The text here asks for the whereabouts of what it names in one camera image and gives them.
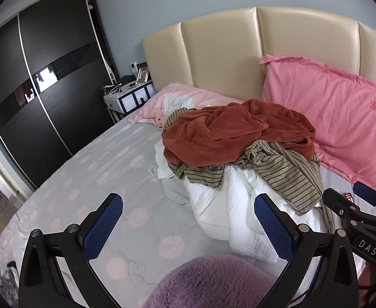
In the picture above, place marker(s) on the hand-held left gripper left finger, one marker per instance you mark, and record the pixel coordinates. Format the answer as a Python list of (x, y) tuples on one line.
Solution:
[(104, 227)]

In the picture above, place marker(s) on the white textured garment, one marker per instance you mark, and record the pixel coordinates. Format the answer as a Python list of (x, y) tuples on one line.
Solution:
[(233, 218)]

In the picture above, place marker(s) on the pink cat print pillow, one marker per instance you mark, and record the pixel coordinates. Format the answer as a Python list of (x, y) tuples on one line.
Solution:
[(181, 98)]

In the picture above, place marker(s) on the bed with dotted sheet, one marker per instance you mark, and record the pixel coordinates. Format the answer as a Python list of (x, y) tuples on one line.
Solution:
[(111, 166)]

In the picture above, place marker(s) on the rust red towel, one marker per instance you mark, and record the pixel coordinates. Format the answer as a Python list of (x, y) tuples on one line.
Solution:
[(223, 128)]

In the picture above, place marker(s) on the olive striped shirt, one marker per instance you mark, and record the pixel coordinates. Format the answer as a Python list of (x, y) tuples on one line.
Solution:
[(290, 179)]

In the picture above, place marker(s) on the cream padded headboard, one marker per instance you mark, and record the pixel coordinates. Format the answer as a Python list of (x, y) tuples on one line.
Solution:
[(223, 54)]

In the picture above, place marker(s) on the pale grey cloth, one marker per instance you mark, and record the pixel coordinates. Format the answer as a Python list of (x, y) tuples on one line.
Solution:
[(175, 192)]

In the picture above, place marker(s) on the white nightstand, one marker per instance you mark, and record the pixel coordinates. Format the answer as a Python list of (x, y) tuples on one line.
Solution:
[(133, 98)]

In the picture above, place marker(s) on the purple fleece robe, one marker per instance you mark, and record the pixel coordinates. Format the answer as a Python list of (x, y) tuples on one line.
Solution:
[(213, 282)]

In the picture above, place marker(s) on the small picture frame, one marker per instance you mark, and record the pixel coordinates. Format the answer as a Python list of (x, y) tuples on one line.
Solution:
[(142, 73)]

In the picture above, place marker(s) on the dark sliding door wardrobe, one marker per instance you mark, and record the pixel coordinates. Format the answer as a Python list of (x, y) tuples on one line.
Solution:
[(63, 102)]

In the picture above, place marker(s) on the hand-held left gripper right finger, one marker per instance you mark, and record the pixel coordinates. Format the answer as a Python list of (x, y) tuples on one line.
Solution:
[(274, 231)]

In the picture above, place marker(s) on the white radiator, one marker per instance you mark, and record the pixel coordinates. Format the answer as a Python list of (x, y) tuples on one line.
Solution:
[(118, 116)]

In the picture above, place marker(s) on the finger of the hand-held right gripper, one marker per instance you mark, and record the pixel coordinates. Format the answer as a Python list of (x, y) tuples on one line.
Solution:
[(367, 194), (338, 202)]

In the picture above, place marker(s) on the black item on nightstand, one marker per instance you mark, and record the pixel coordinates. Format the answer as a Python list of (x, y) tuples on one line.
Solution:
[(127, 79)]

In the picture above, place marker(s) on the large pink pillow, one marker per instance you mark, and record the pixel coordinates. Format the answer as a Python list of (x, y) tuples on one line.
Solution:
[(335, 118)]

